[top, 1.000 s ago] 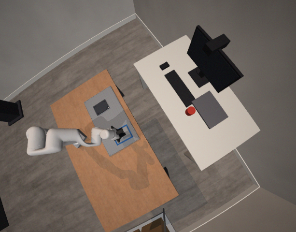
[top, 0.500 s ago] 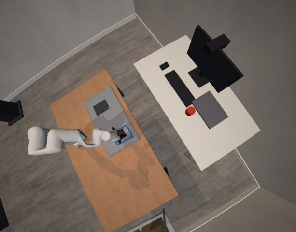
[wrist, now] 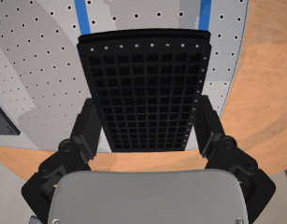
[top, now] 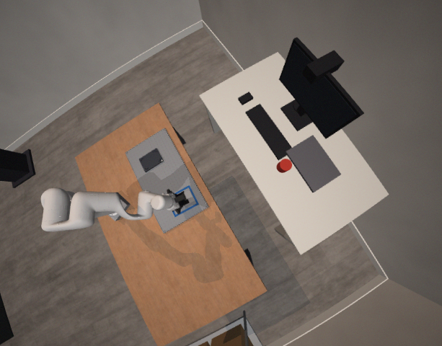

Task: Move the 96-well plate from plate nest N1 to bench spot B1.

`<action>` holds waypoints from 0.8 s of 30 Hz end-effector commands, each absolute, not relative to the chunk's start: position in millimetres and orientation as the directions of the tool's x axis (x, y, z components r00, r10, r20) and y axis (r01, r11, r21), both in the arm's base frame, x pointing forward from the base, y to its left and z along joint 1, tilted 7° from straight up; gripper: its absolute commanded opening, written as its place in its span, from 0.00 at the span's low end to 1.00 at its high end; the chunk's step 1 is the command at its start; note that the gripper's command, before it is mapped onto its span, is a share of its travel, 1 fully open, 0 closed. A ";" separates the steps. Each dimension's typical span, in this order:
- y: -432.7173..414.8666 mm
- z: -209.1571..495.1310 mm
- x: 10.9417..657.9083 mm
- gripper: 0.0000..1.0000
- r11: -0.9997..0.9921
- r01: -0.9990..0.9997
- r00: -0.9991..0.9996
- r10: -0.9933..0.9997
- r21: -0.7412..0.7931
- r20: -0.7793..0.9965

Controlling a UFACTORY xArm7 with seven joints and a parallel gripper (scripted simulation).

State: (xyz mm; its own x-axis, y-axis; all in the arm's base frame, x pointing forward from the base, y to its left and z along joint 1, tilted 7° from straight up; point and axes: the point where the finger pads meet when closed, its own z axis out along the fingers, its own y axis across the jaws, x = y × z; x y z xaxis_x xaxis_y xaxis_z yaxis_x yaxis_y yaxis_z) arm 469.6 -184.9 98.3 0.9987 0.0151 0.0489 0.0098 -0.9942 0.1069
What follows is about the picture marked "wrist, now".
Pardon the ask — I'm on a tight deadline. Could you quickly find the blue tape outline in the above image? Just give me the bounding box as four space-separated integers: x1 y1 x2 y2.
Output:
74 0 211 35

